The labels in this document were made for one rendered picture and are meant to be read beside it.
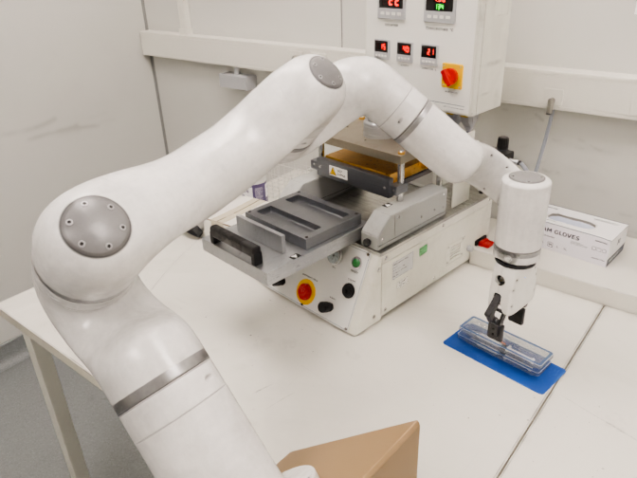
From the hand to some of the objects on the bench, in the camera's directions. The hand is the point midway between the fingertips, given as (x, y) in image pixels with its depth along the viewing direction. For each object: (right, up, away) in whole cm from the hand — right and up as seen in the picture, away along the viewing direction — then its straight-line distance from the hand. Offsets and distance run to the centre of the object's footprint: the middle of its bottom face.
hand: (505, 324), depth 115 cm
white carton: (+28, +16, +35) cm, 48 cm away
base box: (-21, +9, +37) cm, 43 cm away
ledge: (+44, +5, +24) cm, 51 cm away
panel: (-42, +1, +21) cm, 47 cm away
